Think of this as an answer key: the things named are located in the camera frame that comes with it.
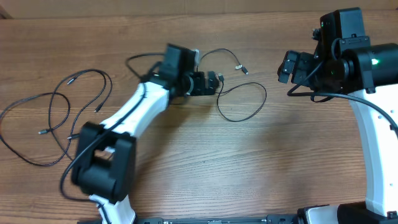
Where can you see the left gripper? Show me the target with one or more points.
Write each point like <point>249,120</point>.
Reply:
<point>198,87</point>

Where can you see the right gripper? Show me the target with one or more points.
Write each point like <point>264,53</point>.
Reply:
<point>301,63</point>

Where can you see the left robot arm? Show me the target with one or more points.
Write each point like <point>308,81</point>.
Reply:
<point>106,153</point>

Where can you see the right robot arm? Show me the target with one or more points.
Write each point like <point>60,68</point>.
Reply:
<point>346,65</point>

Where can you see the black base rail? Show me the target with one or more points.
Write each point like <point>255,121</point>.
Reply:
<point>268,219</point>

